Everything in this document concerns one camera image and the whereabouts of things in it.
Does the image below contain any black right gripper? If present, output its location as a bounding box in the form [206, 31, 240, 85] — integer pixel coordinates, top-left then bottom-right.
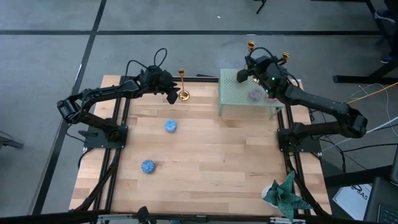
[237, 55, 292, 100]

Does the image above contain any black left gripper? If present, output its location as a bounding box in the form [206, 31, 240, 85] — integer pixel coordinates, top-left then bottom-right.
[144, 77, 182, 105]

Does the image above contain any blue ball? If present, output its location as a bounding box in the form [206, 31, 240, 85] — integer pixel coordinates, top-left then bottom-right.
[164, 119, 178, 134]
[141, 159, 156, 174]

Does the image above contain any green perforated metal shelf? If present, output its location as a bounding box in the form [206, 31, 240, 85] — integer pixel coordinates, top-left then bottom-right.
[218, 68, 285, 119]

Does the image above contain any black stand leg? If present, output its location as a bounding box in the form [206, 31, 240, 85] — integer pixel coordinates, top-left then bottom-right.
[253, 0, 268, 15]

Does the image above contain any green plant in white pot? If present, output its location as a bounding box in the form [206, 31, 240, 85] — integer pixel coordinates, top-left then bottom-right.
[262, 170, 313, 218]

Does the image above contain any white printed box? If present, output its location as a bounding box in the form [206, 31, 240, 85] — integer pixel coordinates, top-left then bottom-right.
[331, 183, 373, 221]

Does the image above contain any grey stand foot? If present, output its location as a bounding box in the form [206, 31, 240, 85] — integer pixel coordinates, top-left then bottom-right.
[0, 130, 25, 150]

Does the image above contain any black laptop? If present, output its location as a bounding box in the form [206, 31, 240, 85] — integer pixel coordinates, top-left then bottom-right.
[363, 176, 398, 224]

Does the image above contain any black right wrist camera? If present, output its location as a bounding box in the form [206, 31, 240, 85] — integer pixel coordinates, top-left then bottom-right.
[254, 55, 276, 72]

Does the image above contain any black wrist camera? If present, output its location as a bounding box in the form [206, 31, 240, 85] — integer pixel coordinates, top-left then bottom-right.
[148, 66, 169, 80]
[254, 55, 276, 72]

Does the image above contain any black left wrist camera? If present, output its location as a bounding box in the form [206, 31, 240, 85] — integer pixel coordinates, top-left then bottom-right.
[148, 66, 169, 80]

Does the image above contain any black aluminium table frame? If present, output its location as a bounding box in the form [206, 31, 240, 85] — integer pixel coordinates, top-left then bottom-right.
[70, 74, 332, 224]

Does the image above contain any black desk frame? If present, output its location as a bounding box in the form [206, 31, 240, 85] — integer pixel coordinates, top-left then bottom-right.
[310, 0, 398, 85]

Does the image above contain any yellow floor cable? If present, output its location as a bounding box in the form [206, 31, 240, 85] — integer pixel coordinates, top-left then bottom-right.
[350, 81, 398, 103]

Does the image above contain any thick white floor cable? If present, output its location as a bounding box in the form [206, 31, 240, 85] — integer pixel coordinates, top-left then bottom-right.
[365, 115, 398, 135]

